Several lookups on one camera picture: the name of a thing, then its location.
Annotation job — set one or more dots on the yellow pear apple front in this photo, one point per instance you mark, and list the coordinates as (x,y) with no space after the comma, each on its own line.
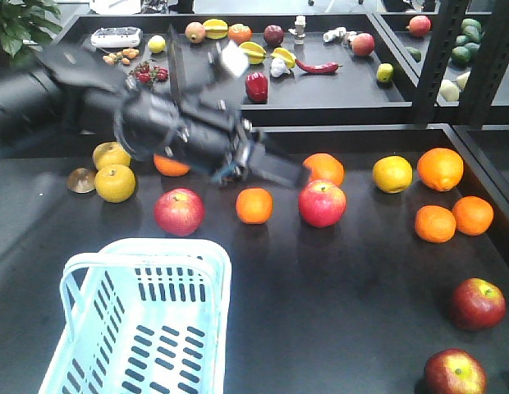
(115,183)

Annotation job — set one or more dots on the large orange with knob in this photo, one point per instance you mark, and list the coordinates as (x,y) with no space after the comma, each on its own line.
(440,169)

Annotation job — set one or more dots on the small orange centre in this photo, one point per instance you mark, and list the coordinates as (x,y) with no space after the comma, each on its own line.
(254,206)

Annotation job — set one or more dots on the dark red apple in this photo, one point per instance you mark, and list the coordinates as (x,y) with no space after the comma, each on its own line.
(476,305)
(454,371)

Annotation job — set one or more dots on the red apple left tray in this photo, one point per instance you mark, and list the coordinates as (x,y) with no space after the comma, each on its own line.
(321,203)

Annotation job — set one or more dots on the large orange grapefruit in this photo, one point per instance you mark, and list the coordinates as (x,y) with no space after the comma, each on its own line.
(325,167)

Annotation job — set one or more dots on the yellow pear apple back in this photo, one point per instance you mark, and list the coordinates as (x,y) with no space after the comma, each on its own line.
(109,153)

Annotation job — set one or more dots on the small orange left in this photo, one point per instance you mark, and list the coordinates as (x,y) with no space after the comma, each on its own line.
(435,224)

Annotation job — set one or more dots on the small orange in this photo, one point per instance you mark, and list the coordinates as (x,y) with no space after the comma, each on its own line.
(254,206)
(435,224)
(473,215)

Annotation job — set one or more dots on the dark red apple front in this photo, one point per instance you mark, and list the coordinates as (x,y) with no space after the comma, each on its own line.
(454,371)

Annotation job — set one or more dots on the black wooden produce stand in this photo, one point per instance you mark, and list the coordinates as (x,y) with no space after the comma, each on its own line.
(355,308)

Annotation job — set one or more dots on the red chili pepper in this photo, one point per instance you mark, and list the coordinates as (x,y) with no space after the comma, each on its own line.
(322,69)

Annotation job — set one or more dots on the small orange right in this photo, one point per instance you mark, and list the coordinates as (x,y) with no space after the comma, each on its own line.
(473,215)

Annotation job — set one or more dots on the brown mushroom cap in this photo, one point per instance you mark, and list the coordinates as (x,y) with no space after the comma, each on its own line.
(81,181)

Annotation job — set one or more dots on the green potted plant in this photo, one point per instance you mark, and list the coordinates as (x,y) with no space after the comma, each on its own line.
(23,23)

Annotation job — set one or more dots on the red bell pepper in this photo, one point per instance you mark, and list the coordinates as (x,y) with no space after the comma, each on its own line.
(256,87)

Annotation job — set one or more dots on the yellow round citrus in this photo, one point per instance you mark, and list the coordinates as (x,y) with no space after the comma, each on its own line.
(392,174)

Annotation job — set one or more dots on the orange with knob left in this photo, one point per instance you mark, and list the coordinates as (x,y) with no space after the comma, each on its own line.
(169,167)

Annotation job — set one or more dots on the light blue plastic basket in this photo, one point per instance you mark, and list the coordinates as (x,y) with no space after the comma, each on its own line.
(143,315)

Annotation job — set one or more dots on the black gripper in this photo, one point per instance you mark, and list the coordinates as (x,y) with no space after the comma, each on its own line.
(211,138)

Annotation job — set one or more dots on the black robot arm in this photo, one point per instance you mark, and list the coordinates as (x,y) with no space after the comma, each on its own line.
(69,85)

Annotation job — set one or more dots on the red apple left centre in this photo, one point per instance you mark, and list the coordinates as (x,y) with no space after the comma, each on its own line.
(179,212)

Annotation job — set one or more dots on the yellow pear apple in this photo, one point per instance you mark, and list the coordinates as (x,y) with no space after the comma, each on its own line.
(115,183)
(109,153)

